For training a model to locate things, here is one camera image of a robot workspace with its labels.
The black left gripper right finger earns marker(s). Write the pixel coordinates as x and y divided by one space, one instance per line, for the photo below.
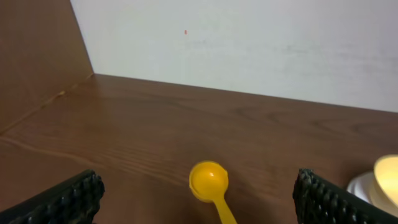
318 201

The pale yellow plastic bowl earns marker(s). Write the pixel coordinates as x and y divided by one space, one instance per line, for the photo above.
383 190

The yellow plastic measuring scoop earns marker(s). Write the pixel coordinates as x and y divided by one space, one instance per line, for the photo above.
209 182

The white digital kitchen scale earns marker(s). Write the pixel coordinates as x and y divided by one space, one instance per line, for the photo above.
359 186

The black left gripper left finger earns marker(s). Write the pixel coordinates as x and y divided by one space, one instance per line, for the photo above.
76 200

